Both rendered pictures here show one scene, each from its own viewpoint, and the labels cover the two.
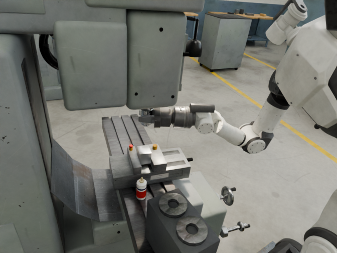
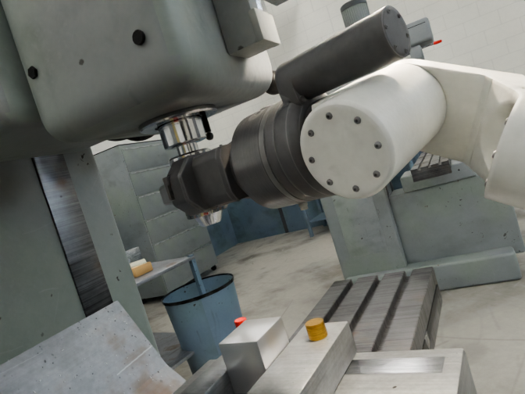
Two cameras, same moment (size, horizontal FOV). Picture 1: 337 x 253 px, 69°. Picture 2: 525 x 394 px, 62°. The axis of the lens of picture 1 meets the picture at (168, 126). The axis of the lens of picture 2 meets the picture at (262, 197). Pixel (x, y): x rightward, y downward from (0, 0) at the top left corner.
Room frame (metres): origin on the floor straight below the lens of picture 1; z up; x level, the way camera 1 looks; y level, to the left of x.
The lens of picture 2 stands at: (0.60, -0.32, 1.23)
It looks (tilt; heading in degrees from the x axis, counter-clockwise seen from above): 4 degrees down; 52
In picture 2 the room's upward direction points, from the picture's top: 17 degrees counter-clockwise
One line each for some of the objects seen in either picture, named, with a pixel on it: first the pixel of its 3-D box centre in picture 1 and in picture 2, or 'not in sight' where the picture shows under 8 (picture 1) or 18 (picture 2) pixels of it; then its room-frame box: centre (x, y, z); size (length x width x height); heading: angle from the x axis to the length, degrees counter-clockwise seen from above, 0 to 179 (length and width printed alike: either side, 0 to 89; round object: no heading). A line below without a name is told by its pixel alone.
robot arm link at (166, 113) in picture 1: (169, 117); (255, 167); (0.86, 0.00, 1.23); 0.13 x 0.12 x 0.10; 6
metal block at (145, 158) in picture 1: (143, 154); (258, 354); (0.86, 0.10, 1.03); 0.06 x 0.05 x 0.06; 21
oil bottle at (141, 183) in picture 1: (141, 187); not in sight; (0.72, 0.08, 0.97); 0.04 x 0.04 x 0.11
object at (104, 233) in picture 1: (142, 196); not in sight; (0.85, 0.09, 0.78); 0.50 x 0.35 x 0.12; 114
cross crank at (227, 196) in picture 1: (222, 197); not in sight; (1.05, -0.37, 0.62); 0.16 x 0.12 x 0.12; 114
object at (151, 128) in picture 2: not in sight; (178, 119); (0.85, 0.09, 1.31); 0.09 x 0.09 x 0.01
